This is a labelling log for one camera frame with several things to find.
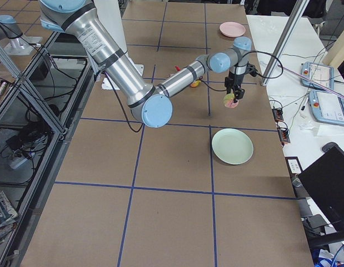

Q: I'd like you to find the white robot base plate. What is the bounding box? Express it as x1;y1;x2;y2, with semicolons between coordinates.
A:
102;62;144;92

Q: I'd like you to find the light green plate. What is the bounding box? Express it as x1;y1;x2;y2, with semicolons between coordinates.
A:
211;128;253;165

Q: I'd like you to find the teach pendant upper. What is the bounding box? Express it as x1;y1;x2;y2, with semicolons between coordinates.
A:
301;61;335;90

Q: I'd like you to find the green pink peach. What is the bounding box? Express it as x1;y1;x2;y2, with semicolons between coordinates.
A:
223;93;238;108

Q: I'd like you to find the orange circuit board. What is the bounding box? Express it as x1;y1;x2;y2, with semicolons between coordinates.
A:
272;107;290;146

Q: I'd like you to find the black laptop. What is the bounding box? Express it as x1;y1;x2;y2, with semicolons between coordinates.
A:
298;146;344;231

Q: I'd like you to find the pink plate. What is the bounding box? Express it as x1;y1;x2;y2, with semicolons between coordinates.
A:
219;22;246;38

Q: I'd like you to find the white power strip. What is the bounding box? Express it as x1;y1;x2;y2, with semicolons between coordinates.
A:
8;156;28;170

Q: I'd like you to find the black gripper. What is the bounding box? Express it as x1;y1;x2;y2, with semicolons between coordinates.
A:
225;63;257;103

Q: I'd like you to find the teach pendant lower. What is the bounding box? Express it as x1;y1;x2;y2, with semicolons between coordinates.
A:
308;90;344;126

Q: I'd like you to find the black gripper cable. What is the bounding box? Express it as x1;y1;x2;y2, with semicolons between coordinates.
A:
237;50;283;80

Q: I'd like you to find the red yellow pomegranate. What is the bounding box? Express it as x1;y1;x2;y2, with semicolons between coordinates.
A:
190;80;201;88

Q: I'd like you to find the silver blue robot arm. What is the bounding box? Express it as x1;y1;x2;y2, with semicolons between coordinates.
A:
39;1;252;128
0;14;23;41

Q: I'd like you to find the aluminium frame post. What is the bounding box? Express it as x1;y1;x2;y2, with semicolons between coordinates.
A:
261;0;309;86

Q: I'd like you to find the teach pendant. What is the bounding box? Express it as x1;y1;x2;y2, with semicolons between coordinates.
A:
308;90;344;126
301;61;335;90

